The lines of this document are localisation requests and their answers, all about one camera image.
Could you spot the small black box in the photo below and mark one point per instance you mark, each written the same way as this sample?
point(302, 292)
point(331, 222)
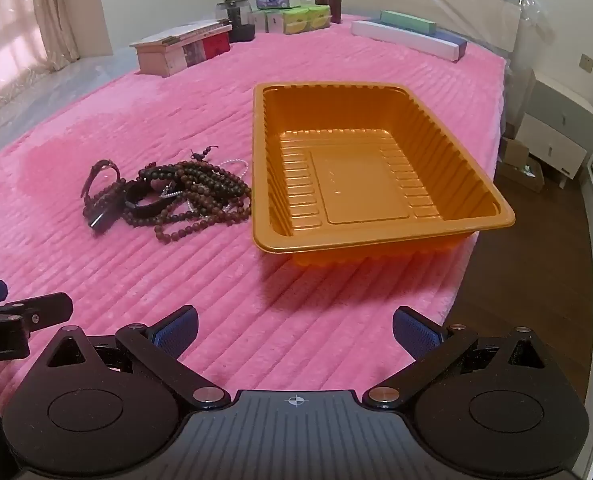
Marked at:
point(101, 221)

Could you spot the flat blue box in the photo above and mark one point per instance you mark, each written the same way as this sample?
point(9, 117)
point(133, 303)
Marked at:
point(451, 38)

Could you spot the dark brown box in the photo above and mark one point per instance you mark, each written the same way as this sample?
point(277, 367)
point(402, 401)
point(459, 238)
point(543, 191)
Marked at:
point(328, 2)

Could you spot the long white box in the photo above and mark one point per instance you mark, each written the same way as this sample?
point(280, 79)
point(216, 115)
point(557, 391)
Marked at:
point(401, 40)

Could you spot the pink and red box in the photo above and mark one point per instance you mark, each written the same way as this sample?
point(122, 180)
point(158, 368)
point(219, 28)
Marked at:
point(176, 57)

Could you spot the cardboard box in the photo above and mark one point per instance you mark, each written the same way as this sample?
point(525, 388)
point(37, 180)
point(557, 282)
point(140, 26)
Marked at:
point(519, 170)

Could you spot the orange plastic tray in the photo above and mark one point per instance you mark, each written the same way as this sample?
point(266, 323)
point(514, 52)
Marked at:
point(356, 185)

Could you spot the wall socket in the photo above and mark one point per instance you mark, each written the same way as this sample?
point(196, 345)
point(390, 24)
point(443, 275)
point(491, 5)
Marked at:
point(586, 63)

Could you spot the small white box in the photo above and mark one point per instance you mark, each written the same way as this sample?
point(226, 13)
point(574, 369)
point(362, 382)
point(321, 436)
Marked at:
point(266, 21)

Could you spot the green tissue box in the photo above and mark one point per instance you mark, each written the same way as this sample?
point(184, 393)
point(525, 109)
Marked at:
point(319, 16)
point(295, 21)

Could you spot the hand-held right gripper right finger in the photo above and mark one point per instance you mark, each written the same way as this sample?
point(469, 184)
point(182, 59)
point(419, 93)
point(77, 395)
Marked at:
point(415, 335)

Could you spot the pink ribbed blanket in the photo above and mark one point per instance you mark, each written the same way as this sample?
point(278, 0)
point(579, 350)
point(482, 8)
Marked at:
point(176, 110)

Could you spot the black bangle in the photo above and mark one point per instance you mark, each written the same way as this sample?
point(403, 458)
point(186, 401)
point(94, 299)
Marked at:
point(144, 207)

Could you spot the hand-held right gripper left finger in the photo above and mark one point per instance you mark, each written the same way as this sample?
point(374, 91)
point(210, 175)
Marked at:
point(176, 335)

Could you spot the white grey nightstand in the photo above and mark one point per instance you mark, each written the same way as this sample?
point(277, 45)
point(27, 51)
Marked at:
point(556, 130)

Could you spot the beige curtain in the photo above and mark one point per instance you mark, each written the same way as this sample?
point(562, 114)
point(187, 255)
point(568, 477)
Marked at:
point(16, 25)

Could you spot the long green box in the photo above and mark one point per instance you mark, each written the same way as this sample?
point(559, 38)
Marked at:
point(406, 21)

